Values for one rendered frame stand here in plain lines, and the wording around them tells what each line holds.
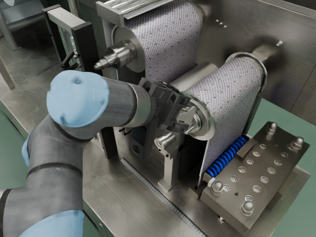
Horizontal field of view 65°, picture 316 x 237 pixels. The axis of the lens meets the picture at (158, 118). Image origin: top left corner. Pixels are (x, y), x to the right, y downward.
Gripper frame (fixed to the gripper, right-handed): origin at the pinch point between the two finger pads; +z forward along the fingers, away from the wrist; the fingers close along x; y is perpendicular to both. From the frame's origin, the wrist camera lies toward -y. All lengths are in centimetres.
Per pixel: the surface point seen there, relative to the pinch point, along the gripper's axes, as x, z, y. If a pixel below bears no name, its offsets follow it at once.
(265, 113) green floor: 20, 203, 5
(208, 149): -6.4, 11.5, -5.1
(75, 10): 70, 10, 10
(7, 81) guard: 96, 8, -36
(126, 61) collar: 21.8, -2.8, 5.4
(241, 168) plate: -14.2, 27.7, -8.4
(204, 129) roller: -4.9, 4.3, 0.6
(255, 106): -4.4, 40.2, 10.5
